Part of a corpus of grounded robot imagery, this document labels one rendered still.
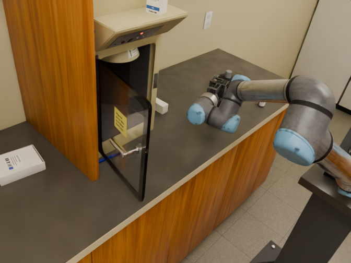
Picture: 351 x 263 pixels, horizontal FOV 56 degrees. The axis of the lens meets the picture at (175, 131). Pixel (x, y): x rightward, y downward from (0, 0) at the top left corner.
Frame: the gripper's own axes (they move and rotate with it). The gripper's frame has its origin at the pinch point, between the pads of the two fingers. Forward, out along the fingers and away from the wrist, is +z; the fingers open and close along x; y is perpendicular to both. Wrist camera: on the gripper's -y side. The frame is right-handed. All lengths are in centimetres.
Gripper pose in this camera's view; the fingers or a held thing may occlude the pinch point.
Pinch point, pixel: (225, 84)
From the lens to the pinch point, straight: 154.1
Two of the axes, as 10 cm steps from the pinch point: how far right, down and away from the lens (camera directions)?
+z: 4.6, -5.1, 7.3
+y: 1.1, -7.8, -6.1
